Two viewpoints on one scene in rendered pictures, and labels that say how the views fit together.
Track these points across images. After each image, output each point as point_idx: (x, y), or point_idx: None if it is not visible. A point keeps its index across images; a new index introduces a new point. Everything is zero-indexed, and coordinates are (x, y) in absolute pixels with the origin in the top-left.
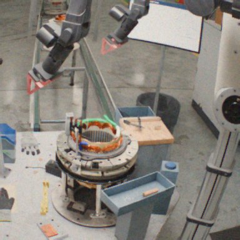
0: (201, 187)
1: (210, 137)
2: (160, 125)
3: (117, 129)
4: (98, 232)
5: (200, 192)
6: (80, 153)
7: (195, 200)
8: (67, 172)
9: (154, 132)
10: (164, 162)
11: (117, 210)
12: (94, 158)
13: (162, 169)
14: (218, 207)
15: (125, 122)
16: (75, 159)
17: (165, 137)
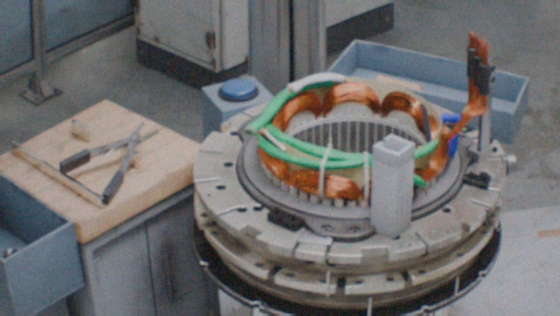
0: (321, 6)
1: None
2: (74, 119)
3: (314, 77)
4: (465, 313)
5: (324, 17)
6: (461, 155)
7: (317, 57)
8: (496, 232)
9: (105, 137)
10: (231, 105)
11: (528, 89)
12: (447, 129)
13: (268, 99)
14: (247, 75)
15: (113, 192)
16: (495, 148)
17: (115, 112)
